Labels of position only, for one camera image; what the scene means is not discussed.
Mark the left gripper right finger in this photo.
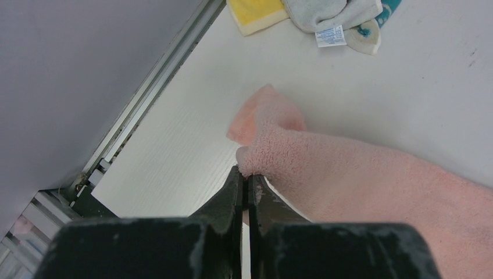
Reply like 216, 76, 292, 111
248, 176, 440, 278

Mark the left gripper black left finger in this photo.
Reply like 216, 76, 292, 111
34, 166, 243, 278

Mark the light pink towel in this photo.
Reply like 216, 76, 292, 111
227, 85, 492, 278

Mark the teal patterned cloth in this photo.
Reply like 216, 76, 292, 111
344, 0, 402, 55

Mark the striped cloth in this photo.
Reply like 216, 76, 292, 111
282, 0, 383, 48

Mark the yellow cloth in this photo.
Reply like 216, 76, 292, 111
226, 0, 289, 37

